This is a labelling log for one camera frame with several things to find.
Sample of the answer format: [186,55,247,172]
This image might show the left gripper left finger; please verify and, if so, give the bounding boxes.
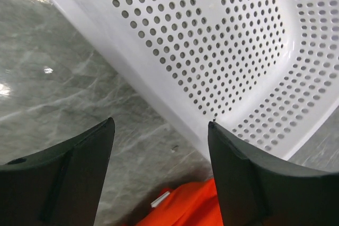
[1,117,115,225]

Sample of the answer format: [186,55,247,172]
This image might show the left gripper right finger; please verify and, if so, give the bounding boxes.
[208,122,338,225]

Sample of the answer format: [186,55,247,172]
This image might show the orange t shirt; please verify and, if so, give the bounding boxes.
[137,178,223,225]

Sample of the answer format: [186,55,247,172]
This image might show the white perforated plastic basket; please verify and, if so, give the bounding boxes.
[50,0,338,160]

